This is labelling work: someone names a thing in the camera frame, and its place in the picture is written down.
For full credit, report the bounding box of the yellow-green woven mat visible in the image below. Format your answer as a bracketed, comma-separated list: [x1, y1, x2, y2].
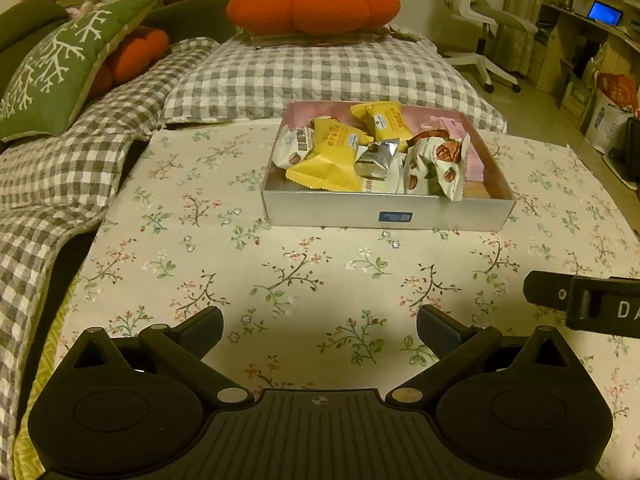
[12, 270, 103, 480]

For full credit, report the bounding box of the pink snack packet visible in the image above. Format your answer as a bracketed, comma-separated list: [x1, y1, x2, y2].
[427, 112, 490, 182]

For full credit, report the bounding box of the red and silver snack packet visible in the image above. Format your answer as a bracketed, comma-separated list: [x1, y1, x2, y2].
[354, 140, 407, 181]

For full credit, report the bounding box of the laptop with blue screen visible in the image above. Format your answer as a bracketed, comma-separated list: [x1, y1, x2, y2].
[587, 1, 623, 26]

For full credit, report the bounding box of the pink plush toy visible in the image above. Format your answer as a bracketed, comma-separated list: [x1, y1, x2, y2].
[65, 2, 108, 21]

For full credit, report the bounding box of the large orange pumpkin cushion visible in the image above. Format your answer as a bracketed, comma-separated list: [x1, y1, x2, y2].
[226, 0, 401, 36]

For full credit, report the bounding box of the beige curtain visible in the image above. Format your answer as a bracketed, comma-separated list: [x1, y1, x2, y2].
[492, 0, 541, 73]

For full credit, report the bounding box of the pink box with silver sides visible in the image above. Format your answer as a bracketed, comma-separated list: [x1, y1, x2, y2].
[262, 101, 517, 233]

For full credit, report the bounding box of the yellow snack packet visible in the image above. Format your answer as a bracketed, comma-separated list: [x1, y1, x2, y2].
[286, 117, 373, 193]
[350, 101, 413, 153]

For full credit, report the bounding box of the wooden desk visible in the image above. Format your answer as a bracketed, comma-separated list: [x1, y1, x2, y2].
[537, 2, 640, 61]

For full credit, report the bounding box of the dark green pillow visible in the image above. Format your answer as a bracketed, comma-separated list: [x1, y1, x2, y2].
[0, 0, 68, 86]

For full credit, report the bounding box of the small orange pumpkin cushion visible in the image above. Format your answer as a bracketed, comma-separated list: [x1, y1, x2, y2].
[90, 25, 171, 98]

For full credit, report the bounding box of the white grey-print snack packet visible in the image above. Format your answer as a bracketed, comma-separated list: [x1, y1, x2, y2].
[367, 167, 407, 195]

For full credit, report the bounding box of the white office chair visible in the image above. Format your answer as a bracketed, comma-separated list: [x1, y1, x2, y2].
[442, 0, 538, 93]

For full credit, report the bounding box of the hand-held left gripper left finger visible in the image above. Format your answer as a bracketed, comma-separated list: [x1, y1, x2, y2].
[65, 306, 254, 408]

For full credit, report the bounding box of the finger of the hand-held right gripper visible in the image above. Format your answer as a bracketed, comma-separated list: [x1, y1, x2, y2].
[523, 271, 573, 308]

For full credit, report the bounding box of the white bag with red print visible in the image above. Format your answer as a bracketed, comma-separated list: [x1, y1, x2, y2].
[585, 72, 640, 153]

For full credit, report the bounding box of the green snowflake pillow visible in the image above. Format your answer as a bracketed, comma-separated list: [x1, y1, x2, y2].
[0, 0, 163, 142]

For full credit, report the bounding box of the grey checked pillow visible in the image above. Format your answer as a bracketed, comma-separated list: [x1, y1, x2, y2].
[160, 37, 508, 133]

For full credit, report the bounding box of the white walnut snack packet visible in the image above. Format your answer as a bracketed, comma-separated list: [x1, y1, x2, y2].
[272, 125, 318, 171]
[404, 136, 473, 196]
[436, 164, 468, 202]

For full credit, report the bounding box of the brown woven mat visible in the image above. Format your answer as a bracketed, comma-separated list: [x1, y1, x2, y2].
[250, 27, 421, 49]

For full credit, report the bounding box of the grey checked blanket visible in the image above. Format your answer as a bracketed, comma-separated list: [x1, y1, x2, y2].
[0, 37, 221, 480]

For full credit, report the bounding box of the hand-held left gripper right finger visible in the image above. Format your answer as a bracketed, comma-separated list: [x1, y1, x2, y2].
[385, 305, 573, 406]

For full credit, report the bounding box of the floral tablecloth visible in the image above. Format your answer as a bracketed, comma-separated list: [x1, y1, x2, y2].
[65, 120, 640, 480]

